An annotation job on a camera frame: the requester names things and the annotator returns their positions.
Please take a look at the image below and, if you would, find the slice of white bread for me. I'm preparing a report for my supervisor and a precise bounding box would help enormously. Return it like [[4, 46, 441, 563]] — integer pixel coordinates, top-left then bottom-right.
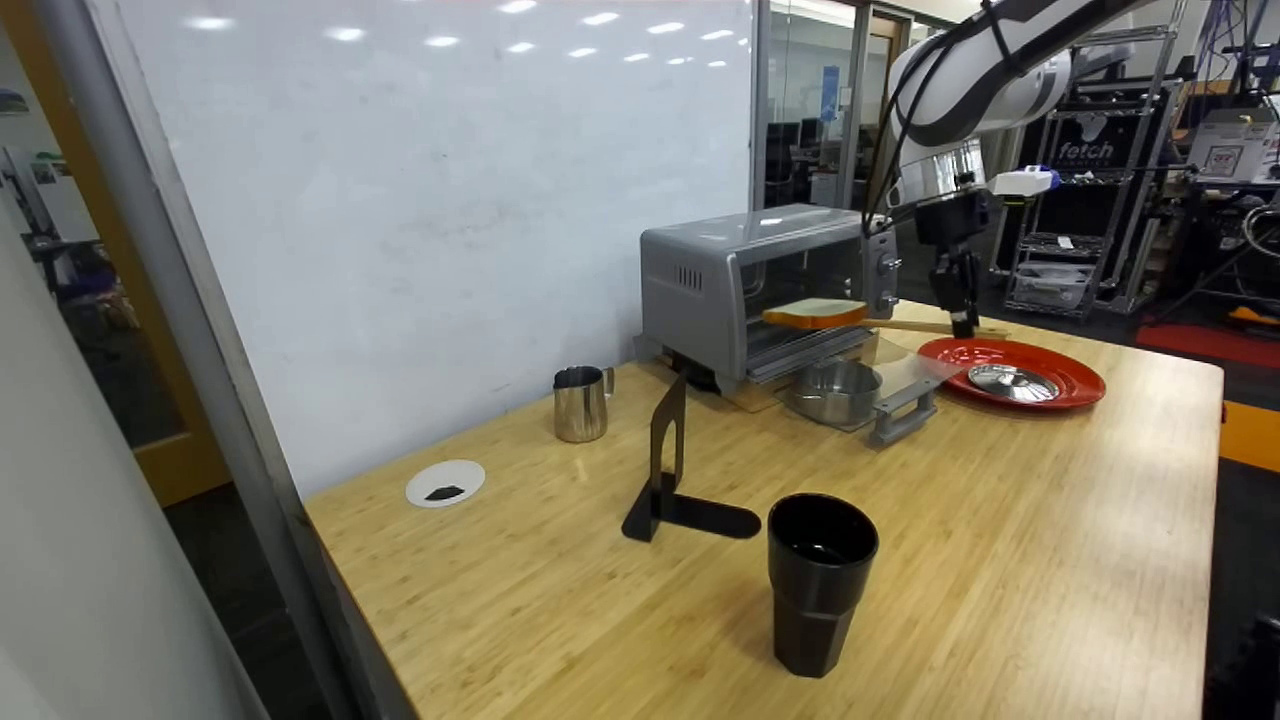
[[758, 297, 871, 335]]

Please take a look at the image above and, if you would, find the round steel lid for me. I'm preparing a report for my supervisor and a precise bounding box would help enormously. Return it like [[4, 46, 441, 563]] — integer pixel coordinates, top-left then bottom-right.
[[963, 361, 1064, 413]]

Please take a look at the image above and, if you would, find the red round plate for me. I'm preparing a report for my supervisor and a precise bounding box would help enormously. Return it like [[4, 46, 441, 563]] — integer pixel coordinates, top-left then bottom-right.
[[915, 331, 1113, 416]]

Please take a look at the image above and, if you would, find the small steel milk pitcher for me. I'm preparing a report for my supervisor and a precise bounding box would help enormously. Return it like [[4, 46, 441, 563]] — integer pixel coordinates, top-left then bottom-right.
[[548, 365, 620, 446]]

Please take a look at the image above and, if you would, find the white equipment box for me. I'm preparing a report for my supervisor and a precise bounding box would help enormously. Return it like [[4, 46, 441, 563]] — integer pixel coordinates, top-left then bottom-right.
[[1182, 102, 1280, 192]]

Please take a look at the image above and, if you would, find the wooden slotted spatula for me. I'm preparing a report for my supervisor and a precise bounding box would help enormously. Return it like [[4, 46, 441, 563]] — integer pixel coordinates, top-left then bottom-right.
[[762, 304, 976, 339]]

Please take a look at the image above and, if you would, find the black equipment rack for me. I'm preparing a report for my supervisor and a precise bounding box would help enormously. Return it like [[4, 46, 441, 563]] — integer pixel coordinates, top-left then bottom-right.
[[992, 73, 1193, 325]]

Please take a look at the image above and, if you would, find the black plastic cup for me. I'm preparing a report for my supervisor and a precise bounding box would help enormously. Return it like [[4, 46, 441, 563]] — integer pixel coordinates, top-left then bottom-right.
[[762, 491, 883, 678]]

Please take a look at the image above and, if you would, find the grey mini toaster oven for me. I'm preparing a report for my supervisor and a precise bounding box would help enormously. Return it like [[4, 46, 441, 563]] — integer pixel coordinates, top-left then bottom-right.
[[634, 199, 902, 398]]

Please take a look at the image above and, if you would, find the black metal stand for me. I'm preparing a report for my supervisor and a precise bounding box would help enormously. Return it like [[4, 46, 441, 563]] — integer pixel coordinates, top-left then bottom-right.
[[620, 375, 762, 546]]

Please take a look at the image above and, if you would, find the large white whiteboard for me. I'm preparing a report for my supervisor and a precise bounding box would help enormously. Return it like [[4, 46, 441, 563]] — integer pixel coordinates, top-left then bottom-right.
[[113, 0, 758, 499]]

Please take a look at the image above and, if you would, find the grey metal frame post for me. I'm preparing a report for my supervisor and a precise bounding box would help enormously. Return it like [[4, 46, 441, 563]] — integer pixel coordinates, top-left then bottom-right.
[[19, 0, 418, 720]]

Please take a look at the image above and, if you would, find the white table cable grommet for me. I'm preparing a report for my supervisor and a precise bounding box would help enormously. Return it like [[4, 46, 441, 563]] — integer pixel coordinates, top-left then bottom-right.
[[404, 454, 492, 511]]

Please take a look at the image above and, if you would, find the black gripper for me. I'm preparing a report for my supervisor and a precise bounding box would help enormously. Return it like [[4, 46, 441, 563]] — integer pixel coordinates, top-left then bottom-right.
[[915, 182, 1001, 345]]

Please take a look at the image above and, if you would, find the glass oven door with handle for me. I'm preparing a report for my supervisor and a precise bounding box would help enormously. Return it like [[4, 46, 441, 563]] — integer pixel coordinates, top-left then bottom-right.
[[749, 331, 960, 451]]

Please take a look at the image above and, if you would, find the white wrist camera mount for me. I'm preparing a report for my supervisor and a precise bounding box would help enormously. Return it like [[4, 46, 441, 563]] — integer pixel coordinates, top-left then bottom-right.
[[986, 163, 1069, 205]]

